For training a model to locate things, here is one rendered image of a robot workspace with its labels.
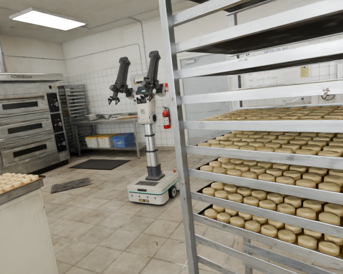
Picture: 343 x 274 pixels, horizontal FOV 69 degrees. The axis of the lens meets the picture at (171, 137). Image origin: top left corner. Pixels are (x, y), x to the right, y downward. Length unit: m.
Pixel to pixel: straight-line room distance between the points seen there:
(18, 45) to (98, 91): 2.02
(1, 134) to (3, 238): 3.70
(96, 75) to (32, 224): 5.52
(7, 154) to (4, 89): 1.16
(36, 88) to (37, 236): 4.27
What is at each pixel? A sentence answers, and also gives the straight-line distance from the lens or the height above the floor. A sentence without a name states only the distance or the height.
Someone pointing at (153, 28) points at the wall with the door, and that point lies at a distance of 6.08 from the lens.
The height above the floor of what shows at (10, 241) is 0.61.
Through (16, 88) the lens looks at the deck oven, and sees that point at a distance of 5.62.
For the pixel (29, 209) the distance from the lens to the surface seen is 1.85.
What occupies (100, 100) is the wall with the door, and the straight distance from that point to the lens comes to 6.98.
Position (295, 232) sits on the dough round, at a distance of 0.95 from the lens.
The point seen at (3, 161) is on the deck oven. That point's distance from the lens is 5.38.
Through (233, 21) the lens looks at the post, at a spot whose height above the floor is 1.64.
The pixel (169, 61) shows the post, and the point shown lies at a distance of 0.89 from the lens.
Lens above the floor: 1.35
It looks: 10 degrees down
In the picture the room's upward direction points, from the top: 6 degrees counter-clockwise
